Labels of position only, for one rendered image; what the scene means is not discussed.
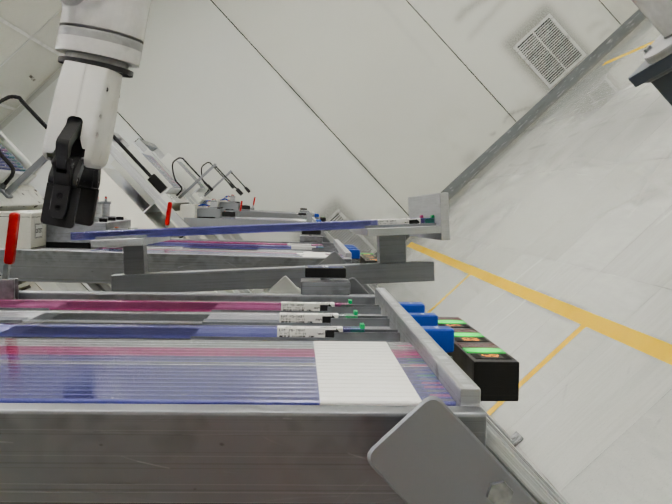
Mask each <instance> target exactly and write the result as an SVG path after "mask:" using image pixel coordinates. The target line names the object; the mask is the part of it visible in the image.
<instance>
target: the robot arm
mask: <svg viewBox="0 0 672 504"><path fill-rule="evenodd" d="M151 1H152V0H61V2H62V12H61V18H60V23H59V29H58V35H57V40H56V46H55V50H56V51H58V52H61V53H63V54H65V56H59V57H58V62H59V63H61V64H63V67H62V70H61V73H60V76H59V79H58V83H57V87H56V91H55V95H54V99H53V103H52V107H51V112H50V116H49V121H48V125H47V130H46V134H45V139H44V143H43V148H42V154H43V156H44V157H45V158H46V159H47V160H51V164H52V167H51V169H50V172H49V175H48V182H47V186H46V191H45V197H44V202H43V208H42V214H41V219H40V220H41V222H42V223H43V224H47V225H53V226H58V227H63V228H69V229H70V228H73V227H74V225H75V224H81V225H86V226H92V225H93V223H94V218H95V212H96V206H97V201H98V195H99V189H98V188H99V186H100V179H101V169H102V168H103V167H105V166H106V164H107V162H108V158H109V154H110V150H111V145H112V140H113V135H114V129H115V123H116V117H117V111H118V104H119V98H120V90H121V83H122V77H124V78H133V74H134V72H133V71H130V70H128V68H139V66H140V61H141V59H142V50H143V44H144V39H145V33H146V28H147V23H148V17H149V12H150V6H151ZM631 1H632V2H633V3H634V4H635V5H636V6H637V7H638V8H639V10H640V11H641V12H642V13H643V14H644V15H645V16H646V18H647V19H648V20H649V21H650V22H651V23H652V24H653V26H654V27H655V28H656V29H657V30H658V31H659V32H660V33H661V35H660V36H659V37H658V38H657V39H656V40H655V41H654V42H653V43H652V44H651V45H647V46H646V47H645V48H644V49H643V51H644V53H645V54H644V56H643V58H644V59H645V60H646V61H647V63H648V64H653V63H655V62H658V61H659V60H661V59H663V58H665V57H666V56H668V55H670V54H671V53H672V0H631Z"/></svg>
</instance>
